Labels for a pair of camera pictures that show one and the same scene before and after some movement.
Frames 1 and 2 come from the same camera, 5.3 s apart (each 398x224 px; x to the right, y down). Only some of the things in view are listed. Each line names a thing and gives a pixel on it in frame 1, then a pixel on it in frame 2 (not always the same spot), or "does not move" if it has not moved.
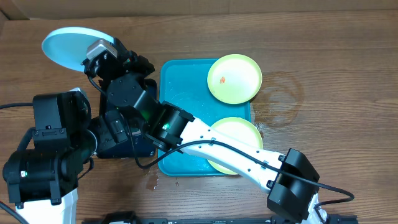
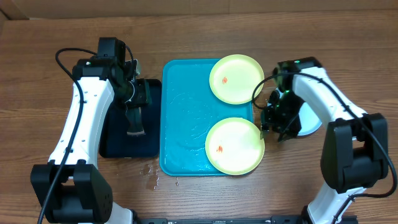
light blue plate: [68, 46] -> [309, 122]
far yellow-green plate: [234, 79] does not move
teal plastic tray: [185, 84] does not move
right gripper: [138, 58] -> [270, 120]
